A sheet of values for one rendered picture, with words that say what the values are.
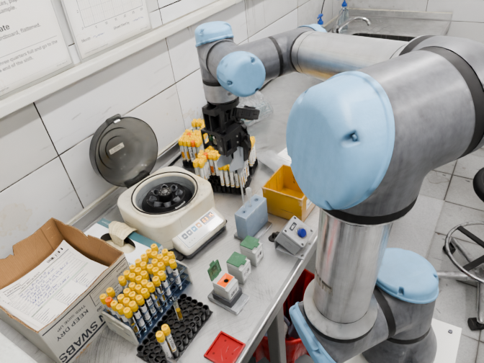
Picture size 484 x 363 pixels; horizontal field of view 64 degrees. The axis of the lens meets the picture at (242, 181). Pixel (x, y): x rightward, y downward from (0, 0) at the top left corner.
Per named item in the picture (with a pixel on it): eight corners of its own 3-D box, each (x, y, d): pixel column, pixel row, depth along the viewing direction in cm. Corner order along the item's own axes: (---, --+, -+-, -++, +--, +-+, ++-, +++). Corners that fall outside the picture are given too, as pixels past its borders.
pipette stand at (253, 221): (253, 246, 109) (250, 220, 103) (233, 237, 113) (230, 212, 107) (272, 225, 115) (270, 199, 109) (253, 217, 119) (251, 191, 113)
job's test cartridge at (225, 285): (230, 306, 93) (227, 289, 89) (215, 297, 95) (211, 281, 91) (240, 294, 95) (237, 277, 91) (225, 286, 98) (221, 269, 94)
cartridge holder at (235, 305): (237, 315, 92) (235, 307, 90) (207, 299, 97) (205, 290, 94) (249, 299, 95) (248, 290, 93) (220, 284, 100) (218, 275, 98)
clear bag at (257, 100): (241, 130, 161) (238, 100, 153) (221, 116, 173) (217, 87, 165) (280, 114, 169) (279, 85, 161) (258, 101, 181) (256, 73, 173)
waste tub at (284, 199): (302, 225, 114) (302, 200, 108) (263, 212, 120) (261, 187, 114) (320, 199, 122) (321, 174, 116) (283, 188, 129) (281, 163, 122)
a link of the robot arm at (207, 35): (200, 34, 70) (186, 24, 76) (209, 91, 76) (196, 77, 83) (240, 26, 72) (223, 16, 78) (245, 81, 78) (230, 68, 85)
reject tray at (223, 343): (229, 372, 82) (229, 370, 81) (204, 356, 85) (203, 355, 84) (245, 345, 86) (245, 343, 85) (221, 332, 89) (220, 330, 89)
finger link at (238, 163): (226, 183, 94) (220, 152, 89) (240, 171, 98) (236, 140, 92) (236, 187, 93) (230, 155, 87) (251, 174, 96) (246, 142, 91)
